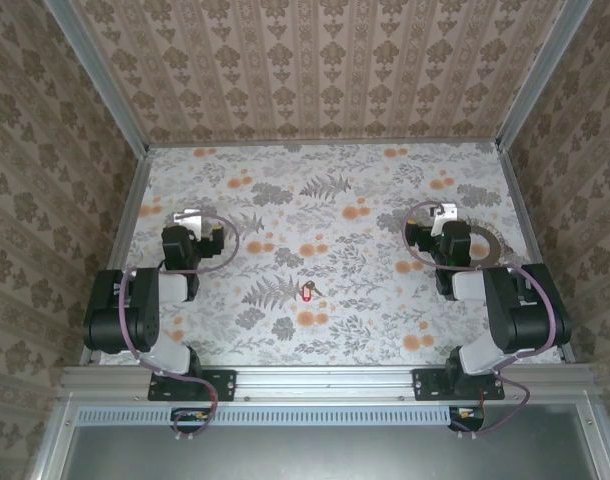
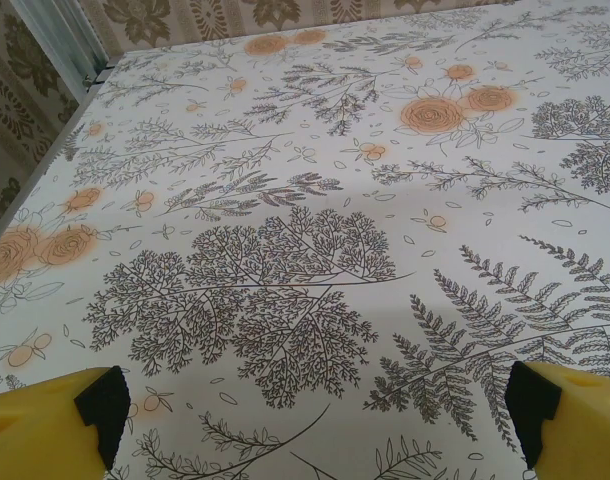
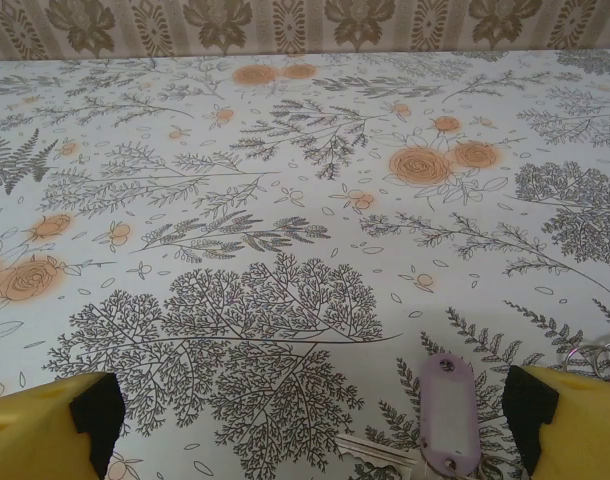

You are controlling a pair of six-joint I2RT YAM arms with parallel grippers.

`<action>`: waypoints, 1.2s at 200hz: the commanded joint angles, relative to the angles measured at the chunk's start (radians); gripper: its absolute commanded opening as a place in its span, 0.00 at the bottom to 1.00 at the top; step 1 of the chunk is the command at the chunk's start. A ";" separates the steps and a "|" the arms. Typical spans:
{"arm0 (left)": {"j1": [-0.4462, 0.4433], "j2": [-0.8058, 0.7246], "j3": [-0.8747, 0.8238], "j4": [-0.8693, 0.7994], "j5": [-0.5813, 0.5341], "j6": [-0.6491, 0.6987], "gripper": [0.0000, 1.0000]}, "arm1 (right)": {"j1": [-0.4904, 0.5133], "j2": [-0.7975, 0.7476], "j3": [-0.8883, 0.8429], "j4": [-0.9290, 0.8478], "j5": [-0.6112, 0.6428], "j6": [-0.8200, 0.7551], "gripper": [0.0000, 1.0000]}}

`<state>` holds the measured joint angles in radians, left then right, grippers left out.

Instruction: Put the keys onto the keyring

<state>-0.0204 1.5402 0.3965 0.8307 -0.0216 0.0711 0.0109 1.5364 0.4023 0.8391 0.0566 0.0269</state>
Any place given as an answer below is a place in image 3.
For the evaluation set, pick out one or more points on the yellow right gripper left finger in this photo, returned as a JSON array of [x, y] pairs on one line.
[[35, 430]]

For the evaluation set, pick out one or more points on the silver metal key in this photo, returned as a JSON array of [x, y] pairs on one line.
[[380, 452]]

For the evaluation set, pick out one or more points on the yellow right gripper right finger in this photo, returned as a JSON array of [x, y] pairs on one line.
[[580, 430]]

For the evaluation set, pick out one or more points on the floral patterned tablecloth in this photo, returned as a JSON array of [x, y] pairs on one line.
[[285, 200]]

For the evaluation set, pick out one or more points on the purple plastic key tag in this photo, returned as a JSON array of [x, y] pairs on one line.
[[447, 415]]

